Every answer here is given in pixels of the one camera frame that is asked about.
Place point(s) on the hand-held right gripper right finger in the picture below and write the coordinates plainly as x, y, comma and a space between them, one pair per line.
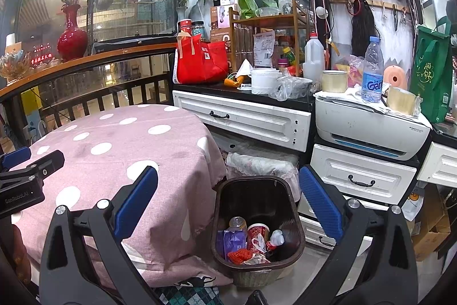
319, 201

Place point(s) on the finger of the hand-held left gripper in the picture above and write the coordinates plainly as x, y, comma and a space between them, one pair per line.
46, 165
14, 157

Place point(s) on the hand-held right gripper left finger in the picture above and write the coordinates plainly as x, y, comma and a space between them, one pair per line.
137, 201

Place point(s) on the white tissue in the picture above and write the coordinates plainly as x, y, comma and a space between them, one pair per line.
277, 237

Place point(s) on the dark brown trash bin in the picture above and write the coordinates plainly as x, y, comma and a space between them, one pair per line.
257, 197

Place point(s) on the red paper cup black lid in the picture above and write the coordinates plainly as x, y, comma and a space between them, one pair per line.
257, 235

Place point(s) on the orange juice plastic bottle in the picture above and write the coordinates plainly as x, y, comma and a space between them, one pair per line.
238, 224

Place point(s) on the purple plastic packet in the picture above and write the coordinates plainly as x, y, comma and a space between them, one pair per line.
234, 244

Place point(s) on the pink polka dot tablecloth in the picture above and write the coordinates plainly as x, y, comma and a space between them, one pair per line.
107, 165

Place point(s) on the yellow sign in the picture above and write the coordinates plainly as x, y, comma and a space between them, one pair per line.
30, 97

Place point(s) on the plastic lined bin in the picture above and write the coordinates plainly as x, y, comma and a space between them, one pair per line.
260, 167

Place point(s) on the white printer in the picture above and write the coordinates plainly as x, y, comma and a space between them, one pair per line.
371, 126

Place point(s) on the golden glass bowl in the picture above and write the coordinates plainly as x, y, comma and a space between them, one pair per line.
14, 65

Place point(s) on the black railing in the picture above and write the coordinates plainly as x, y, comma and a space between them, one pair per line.
107, 94

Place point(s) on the plaid cloth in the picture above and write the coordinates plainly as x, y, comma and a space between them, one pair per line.
189, 296

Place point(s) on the wide white desk drawer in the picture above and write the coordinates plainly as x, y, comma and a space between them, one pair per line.
242, 119

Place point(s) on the cardboard box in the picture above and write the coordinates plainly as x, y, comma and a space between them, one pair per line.
432, 222

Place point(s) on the clear plastic bag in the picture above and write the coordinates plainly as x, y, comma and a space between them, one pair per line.
294, 89

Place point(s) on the wooden ledge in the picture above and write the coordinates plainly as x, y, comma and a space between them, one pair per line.
89, 58

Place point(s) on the beige tape roll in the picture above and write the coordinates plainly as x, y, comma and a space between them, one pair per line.
334, 81
403, 101

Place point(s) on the red ceramic vase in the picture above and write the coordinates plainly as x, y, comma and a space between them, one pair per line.
73, 40

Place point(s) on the clear water bottle blue label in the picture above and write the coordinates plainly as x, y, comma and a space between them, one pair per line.
372, 72

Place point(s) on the white plastic jug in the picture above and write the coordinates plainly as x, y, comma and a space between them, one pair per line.
313, 62

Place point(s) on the pink round gadget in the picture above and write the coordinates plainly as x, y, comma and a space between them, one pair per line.
394, 76

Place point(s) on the orange plastic toy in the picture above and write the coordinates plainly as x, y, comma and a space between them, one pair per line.
234, 81

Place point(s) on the white face mask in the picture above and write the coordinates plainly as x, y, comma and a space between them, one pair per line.
245, 69

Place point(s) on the red tote bag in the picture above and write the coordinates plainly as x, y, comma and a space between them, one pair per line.
203, 64

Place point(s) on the white printed paper sheet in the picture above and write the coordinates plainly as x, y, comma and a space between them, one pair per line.
263, 49

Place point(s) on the green tote bag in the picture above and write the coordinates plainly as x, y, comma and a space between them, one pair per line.
430, 76

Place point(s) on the glass display case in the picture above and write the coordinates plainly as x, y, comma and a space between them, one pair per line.
132, 8

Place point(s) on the wooden shelf rack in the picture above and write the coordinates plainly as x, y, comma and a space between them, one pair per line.
235, 40

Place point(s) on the glass jar dark lid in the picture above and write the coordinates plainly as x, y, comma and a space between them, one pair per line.
198, 30

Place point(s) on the brown printed box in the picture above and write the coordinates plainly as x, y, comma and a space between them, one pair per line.
219, 37

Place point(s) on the black braided wig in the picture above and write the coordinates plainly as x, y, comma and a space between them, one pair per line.
364, 22

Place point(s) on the wooden hook rail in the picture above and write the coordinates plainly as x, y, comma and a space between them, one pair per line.
378, 5

